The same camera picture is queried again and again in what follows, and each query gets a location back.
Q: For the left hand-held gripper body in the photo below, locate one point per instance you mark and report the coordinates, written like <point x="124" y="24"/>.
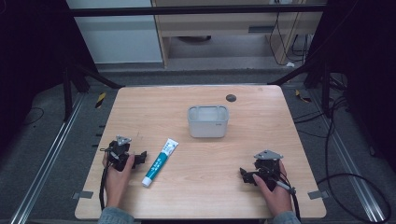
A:
<point x="119" y="152"/>

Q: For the grey plastic storage box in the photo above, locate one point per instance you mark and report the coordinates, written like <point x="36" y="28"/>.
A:
<point x="208" y="122"/>

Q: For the grey metal table bracket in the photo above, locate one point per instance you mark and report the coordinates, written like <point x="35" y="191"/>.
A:
<point x="82" y="195"/>
<point x="318" y="194"/>

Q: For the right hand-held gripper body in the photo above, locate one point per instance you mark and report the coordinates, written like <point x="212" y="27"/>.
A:
<point x="267" y="168"/>

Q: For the person's left hand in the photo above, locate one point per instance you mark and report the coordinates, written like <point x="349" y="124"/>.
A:
<point x="116" y="183"/>

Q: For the white cabinet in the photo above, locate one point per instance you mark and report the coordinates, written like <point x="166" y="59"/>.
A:
<point x="118" y="40"/>

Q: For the white and teal toothpaste tube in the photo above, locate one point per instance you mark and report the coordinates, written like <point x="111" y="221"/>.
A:
<point x="159" y="162"/>

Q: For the aluminium floor rail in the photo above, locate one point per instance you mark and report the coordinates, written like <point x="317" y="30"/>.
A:
<point x="46" y="161"/>
<point x="348" y="161"/>

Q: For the yellow and black tape strip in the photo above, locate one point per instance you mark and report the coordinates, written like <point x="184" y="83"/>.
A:
<point x="100" y="100"/>
<point x="302" y="97"/>

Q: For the black horizontal frame bar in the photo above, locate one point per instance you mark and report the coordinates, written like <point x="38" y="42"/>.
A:
<point x="193" y="10"/>

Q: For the person's right hand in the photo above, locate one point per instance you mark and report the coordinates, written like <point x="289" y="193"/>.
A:
<point x="278" y="199"/>

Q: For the light wooden desk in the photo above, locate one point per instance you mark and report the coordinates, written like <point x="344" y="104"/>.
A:
<point x="218" y="25"/>

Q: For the black metal stand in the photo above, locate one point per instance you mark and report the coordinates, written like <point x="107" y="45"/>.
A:
<point x="74" y="84"/>
<point x="314" y="77"/>

